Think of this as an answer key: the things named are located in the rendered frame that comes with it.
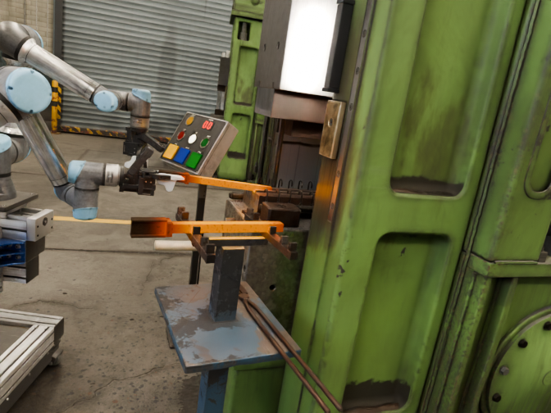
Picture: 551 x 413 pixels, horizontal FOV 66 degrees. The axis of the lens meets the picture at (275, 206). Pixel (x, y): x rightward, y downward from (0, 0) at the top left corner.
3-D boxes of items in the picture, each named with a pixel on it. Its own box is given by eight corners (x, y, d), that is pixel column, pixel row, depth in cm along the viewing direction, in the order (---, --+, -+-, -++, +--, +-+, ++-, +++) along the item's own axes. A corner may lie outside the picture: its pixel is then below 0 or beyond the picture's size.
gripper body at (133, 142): (128, 153, 183) (129, 124, 180) (148, 156, 184) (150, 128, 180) (122, 156, 176) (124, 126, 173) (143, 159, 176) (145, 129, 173)
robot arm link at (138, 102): (132, 88, 176) (152, 90, 177) (130, 115, 179) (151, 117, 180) (128, 88, 168) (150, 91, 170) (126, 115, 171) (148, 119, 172)
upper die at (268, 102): (270, 117, 146) (274, 88, 144) (254, 112, 164) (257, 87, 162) (375, 130, 161) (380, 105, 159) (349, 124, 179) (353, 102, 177)
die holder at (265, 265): (234, 347, 151) (251, 229, 140) (214, 297, 186) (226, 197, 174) (371, 338, 171) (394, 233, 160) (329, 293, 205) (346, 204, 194)
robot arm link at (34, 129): (-28, 71, 125) (53, 205, 153) (-17, 74, 118) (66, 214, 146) (11, 57, 131) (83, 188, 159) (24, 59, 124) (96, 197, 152)
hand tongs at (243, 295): (343, 411, 89) (343, 406, 88) (326, 416, 87) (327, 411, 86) (238, 283, 140) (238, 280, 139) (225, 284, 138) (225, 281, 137)
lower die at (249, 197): (256, 215, 155) (259, 192, 153) (242, 201, 173) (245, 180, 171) (357, 220, 170) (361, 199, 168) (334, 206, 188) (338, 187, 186)
